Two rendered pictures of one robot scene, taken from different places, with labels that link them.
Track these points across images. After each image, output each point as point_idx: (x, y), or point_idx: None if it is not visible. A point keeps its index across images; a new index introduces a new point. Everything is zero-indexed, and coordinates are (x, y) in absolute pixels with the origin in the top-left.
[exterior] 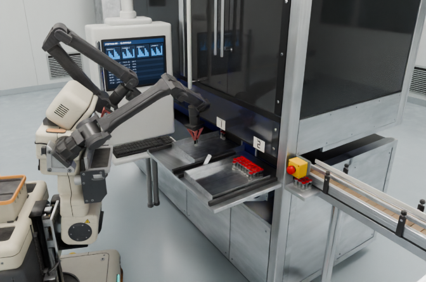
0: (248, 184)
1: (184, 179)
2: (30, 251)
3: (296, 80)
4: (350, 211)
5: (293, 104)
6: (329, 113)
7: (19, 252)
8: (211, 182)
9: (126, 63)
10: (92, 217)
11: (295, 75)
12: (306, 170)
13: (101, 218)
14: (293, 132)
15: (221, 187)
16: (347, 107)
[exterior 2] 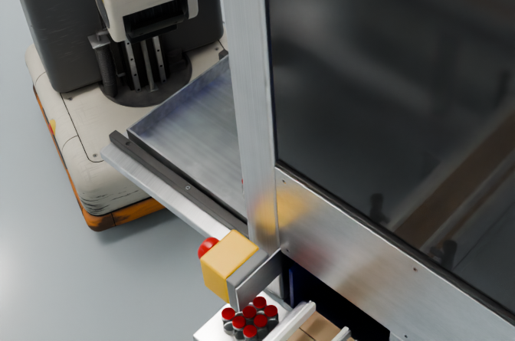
0: (204, 189)
1: None
2: None
3: (233, 32)
4: None
5: (237, 100)
6: (410, 262)
7: None
8: (215, 121)
9: None
10: None
11: (227, 13)
12: (224, 292)
13: (159, 19)
14: (254, 178)
15: (199, 144)
16: (513, 328)
